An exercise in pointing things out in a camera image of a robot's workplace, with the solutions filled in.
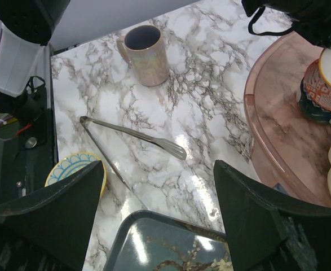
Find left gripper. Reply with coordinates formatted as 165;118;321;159
241;0;331;49

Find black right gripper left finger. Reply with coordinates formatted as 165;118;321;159
0;161;104;270

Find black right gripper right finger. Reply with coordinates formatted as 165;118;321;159
213;160;331;270

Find yellow blue patterned bowl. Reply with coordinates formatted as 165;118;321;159
45;152;107;197

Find orange patterned bowl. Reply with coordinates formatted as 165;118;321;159
303;59;331;112

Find colourful striped bowl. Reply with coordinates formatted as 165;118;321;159
296;79;331;125

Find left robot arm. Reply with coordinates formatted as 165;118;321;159
0;1;331;124

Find pink transparent plastic bin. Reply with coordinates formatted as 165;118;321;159
244;33;331;208

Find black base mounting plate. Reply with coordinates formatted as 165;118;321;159
0;46;58;204

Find floral blossom tray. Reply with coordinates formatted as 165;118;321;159
104;211;233;270

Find metal tongs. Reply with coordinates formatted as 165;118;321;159
80;115;188;191

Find iridescent pink mug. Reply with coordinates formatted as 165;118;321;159
117;25;170;87

